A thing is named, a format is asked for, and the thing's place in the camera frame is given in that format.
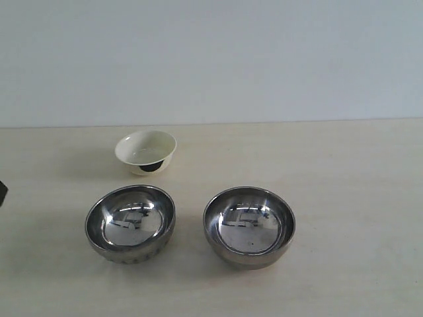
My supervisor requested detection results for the smooth stainless steel bowl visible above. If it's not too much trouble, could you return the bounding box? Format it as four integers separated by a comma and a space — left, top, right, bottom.
203, 186, 296, 270

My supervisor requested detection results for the dimpled stainless steel bowl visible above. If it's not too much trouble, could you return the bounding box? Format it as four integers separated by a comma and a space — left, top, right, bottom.
85, 184, 176, 264

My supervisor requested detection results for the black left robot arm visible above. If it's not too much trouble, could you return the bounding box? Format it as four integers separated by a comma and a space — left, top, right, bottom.
0, 181, 9, 207

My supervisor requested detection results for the white ceramic bowl black patch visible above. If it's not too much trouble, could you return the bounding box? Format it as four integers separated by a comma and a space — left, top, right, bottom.
114, 130, 177, 176

